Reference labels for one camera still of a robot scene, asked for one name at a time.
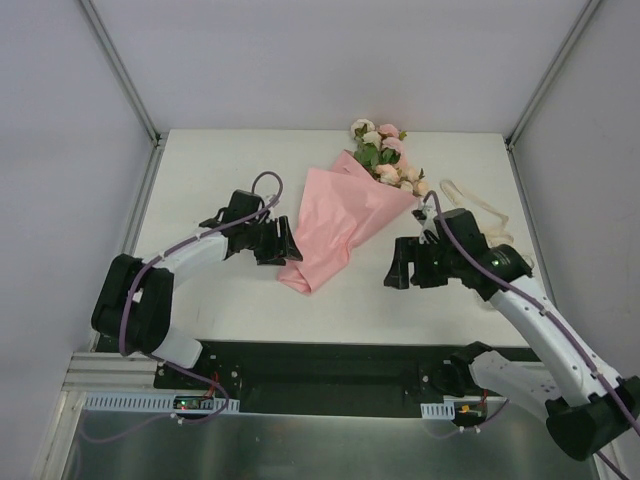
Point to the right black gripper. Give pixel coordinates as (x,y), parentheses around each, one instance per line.
(417,262)

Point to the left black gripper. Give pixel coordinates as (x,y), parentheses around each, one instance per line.
(273,240)

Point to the pink wrapping paper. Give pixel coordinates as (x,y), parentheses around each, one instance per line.
(341,208)

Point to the cream ribbon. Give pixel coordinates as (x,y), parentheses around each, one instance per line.
(493,222)

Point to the artificial rose bouquet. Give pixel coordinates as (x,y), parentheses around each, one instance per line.
(381,151)

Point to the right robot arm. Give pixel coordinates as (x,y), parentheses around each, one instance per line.
(584,403)

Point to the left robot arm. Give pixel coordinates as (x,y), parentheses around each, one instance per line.
(134,306)

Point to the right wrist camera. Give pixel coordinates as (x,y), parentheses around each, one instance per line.
(425,215)

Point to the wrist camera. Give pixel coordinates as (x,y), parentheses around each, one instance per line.
(425,215)
(267,205)

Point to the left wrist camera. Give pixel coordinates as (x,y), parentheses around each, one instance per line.
(267,205)

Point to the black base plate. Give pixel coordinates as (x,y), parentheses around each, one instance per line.
(387,381)

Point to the right white cable duct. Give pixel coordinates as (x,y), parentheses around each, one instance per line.
(438,411)

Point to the white cable duct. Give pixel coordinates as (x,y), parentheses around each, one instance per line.
(158,403)
(438,411)

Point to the left white cable duct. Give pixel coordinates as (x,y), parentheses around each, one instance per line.
(158,403)

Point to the left aluminium frame post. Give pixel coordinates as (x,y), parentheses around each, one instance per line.
(119,70)

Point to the aluminium frame post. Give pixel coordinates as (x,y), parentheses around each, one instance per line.
(553,70)
(119,70)

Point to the right aluminium frame post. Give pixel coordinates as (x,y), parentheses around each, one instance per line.
(553,70)

